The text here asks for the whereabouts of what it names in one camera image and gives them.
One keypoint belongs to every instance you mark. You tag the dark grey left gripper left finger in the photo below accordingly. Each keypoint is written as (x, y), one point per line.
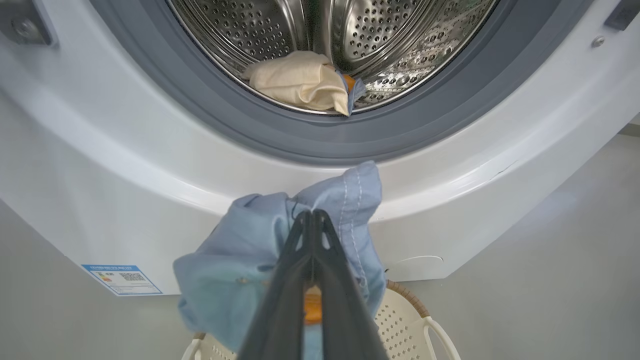
(280, 310)

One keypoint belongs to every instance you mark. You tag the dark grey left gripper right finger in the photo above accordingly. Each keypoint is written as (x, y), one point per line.
(345, 310)

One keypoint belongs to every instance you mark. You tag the blue denim garment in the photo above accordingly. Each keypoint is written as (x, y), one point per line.
(235, 260)

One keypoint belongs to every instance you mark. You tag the cream garment with orange print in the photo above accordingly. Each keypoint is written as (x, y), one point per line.
(300, 80)

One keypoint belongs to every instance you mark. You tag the grey rubber door gasket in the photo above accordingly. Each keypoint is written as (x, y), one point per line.
(300, 140)

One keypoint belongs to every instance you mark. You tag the white front-load washing machine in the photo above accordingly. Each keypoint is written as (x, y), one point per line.
(125, 165)

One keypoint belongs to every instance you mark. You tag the stainless steel washing machine drum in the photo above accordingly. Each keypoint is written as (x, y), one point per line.
(240, 30)

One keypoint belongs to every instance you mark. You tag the white perforated laundry basket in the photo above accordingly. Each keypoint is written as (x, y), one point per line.
(400, 320)

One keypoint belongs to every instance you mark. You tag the blue energy label sticker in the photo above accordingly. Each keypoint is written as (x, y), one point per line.
(122, 280)

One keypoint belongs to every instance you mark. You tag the small silver screw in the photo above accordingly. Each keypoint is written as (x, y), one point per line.
(598, 42)

